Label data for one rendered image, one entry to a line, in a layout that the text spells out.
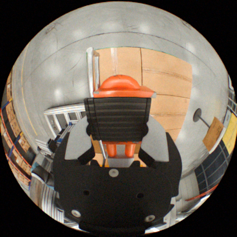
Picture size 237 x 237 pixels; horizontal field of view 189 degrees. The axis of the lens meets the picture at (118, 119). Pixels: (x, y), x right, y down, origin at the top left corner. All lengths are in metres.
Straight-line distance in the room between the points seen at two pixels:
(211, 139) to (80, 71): 2.60
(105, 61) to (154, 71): 0.39
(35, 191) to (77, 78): 1.43
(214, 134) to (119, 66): 1.88
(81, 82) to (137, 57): 0.93
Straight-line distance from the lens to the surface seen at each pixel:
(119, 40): 1.32
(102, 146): 0.15
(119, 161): 0.20
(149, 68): 0.69
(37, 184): 0.60
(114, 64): 0.65
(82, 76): 1.32
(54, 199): 0.98
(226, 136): 7.47
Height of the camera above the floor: 1.19
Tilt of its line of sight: 58 degrees down
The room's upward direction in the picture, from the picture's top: 178 degrees counter-clockwise
